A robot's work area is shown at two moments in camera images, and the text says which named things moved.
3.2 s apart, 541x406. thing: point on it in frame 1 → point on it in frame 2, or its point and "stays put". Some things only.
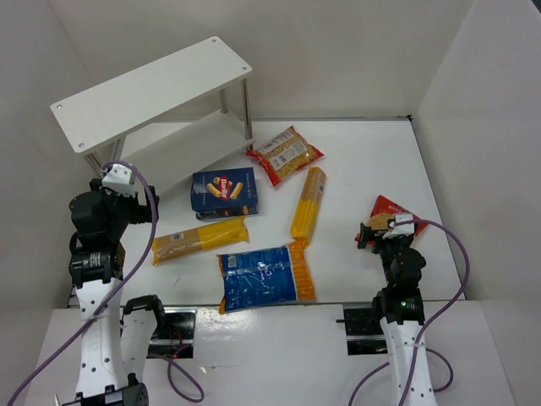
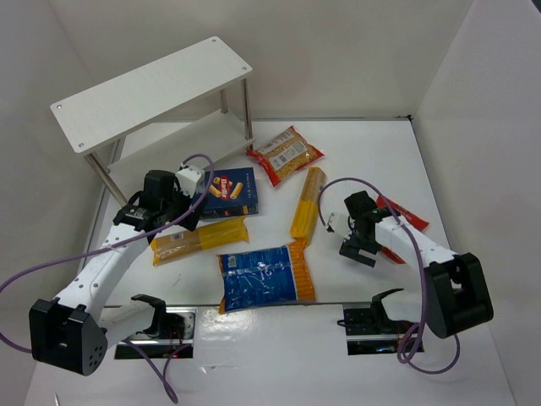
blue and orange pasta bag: x=264 y=277 stays put
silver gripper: x=120 y=179 → x=191 y=180
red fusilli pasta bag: x=383 y=205 stays put
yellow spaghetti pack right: x=304 y=217 stays put
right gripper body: x=366 y=235 → x=355 y=245
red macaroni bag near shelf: x=284 y=153 stays put
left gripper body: x=141 y=209 → x=186 y=210
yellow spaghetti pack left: x=179 y=244 stays put
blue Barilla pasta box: x=223 y=194 stays put
